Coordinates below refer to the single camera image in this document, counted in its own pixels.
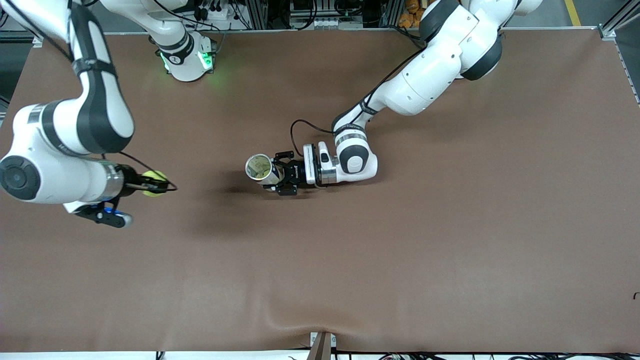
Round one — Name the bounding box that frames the socket box with black plugs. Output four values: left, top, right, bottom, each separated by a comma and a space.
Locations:
194, 0, 236, 22

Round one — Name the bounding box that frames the brown table cover sheet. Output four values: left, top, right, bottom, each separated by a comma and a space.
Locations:
0, 29, 640, 353

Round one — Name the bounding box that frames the aluminium frame post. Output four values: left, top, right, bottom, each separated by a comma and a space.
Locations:
597, 0, 640, 41
245, 0, 269, 30
380, 0, 405, 28

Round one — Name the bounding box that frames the white blue tennis ball can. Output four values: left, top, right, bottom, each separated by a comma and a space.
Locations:
244, 153, 286, 191

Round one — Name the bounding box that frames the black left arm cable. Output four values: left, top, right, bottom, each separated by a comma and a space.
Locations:
290, 47, 431, 148

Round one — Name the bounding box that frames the bag of orange items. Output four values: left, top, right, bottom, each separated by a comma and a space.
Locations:
398, 0, 426, 29

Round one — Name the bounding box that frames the white power strip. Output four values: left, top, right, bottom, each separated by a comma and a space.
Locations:
300, 17, 342, 30

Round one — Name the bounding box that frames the metal table edge bracket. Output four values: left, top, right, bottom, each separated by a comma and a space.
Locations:
309, 331, 337, 360

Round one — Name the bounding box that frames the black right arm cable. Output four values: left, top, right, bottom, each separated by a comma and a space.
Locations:
102, 150, 179, 193

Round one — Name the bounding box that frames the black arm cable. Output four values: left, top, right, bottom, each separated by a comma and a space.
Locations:
102, 150, 179, 193
290, 47, 431, 148

